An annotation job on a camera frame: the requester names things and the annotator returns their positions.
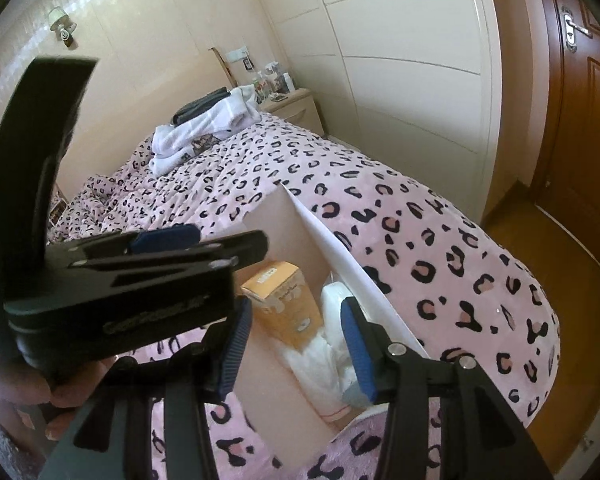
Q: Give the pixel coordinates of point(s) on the yellow box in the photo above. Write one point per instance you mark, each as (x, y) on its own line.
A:
(285, 305)

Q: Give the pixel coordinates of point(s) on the white sock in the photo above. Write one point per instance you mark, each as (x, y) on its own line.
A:
(320, 375)

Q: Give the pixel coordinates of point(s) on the clear packet of cotton pads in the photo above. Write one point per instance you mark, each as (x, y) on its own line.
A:
(332, 310)

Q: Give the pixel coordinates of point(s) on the wall lamp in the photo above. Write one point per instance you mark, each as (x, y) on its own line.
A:
(60, 17)

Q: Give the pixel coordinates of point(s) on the pile of folded clothes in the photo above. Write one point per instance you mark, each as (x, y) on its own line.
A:
(205, 130)

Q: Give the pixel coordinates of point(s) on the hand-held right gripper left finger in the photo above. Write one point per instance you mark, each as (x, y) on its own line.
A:
(235, 345)

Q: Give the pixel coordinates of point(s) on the brown wooden door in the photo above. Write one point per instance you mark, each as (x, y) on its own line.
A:
(590, 160)

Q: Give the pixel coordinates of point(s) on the dark grey folded clothing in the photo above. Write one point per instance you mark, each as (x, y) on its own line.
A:
(195, 107)

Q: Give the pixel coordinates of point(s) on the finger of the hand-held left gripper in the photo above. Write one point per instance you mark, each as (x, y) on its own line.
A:
(165, 238)
(240, 245)

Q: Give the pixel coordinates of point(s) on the white wardrobe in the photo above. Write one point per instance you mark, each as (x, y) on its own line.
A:
(405, 60)

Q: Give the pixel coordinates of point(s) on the beige wooden headboard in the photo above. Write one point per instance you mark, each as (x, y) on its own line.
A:
(225, 67)

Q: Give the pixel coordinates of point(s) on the white paper bag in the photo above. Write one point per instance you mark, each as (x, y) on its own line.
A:
(265, 410)

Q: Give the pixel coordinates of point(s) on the white wall socket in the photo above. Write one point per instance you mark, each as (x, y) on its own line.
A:
(239, 53)

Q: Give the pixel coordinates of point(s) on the pink leopard print blanket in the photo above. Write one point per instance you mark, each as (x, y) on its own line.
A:
(380, 200)

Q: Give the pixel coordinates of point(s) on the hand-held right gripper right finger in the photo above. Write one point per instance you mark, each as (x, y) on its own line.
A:
(357, 345)

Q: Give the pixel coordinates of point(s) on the beige nightstand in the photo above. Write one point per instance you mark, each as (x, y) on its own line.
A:
(295, 110)

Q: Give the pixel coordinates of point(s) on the person's left hand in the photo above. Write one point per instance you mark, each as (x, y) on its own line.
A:
(25, 385)

